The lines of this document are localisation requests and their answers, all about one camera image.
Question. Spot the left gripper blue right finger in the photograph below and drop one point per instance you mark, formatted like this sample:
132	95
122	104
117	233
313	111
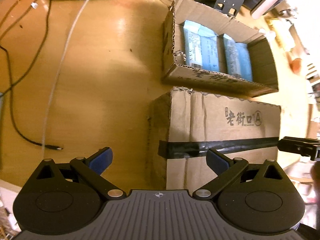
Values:
217	162

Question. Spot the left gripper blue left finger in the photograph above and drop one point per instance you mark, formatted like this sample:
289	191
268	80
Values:
101	160

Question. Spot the small blue wipes packet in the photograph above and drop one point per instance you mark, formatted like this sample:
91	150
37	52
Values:
237	59

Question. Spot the large blue wipes packet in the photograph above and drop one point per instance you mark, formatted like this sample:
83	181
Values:
200	47

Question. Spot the person right hand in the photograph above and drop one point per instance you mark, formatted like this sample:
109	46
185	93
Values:
315	175

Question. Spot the closed cardboard box black tape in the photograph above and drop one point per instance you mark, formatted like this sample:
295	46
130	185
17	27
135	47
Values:
184	115

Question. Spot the open cardboard box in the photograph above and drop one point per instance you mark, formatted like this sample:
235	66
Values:
176	71

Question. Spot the yellow wet wipes pack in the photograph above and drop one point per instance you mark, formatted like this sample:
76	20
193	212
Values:
283	36

